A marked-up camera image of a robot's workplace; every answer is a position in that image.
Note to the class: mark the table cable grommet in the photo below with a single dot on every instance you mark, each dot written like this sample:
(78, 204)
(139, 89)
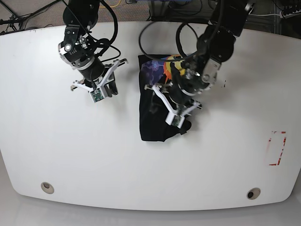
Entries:
(47, 188)
(253, 193)

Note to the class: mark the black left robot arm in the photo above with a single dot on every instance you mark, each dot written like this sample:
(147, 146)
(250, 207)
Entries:
(192, 74)

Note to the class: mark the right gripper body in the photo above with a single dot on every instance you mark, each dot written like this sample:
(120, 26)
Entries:
(96, 77)

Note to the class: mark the white power strip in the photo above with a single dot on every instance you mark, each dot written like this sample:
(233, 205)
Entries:
(290, 12)

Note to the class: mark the black T-shirt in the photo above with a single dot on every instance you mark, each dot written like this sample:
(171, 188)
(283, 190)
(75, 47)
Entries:
(153, 126)

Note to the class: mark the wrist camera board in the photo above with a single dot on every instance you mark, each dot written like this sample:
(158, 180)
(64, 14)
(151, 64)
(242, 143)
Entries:
(175, 120)
(96, 95)

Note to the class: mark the black tripod stand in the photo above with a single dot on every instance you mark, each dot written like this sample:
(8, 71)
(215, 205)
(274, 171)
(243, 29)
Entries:
(18, 23)

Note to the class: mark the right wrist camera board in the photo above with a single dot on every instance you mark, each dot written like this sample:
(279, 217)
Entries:
(96, 95)

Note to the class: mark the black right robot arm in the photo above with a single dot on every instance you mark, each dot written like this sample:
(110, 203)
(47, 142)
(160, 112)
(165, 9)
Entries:
(95, 59)

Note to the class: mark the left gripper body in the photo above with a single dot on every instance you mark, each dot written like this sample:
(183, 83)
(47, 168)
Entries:
(175, 99)

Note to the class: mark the left table cable grommet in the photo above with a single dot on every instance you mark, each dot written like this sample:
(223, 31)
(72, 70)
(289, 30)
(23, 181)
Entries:
(47, 188)

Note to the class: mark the red tape marking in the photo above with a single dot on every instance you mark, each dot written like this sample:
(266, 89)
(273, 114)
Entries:
(275, 147)

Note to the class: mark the right table cable grommet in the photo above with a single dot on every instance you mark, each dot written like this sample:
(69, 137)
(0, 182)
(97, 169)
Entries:
(253, 193)

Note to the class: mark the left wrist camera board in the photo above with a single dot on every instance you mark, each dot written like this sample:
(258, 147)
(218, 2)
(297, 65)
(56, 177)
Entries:
(175, 120)

